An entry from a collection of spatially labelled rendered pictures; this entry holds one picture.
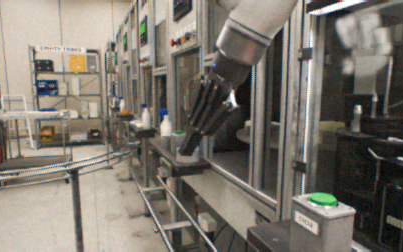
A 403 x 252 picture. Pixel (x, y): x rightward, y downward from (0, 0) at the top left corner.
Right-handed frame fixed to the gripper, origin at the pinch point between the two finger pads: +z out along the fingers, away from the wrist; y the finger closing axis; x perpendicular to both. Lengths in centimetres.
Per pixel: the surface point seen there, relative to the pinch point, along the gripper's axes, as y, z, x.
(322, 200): -27.1, -9.7, -5.7
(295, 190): -14.6, 0.9, -23.3
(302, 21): 4.1, -32.0, -16.2
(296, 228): -26.6, -2.7, -6.1
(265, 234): -20.7, 7.1, -11.6
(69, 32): 664, 177, -99
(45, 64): 538, 214, -47
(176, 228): 1.0, 31.3, -11.3
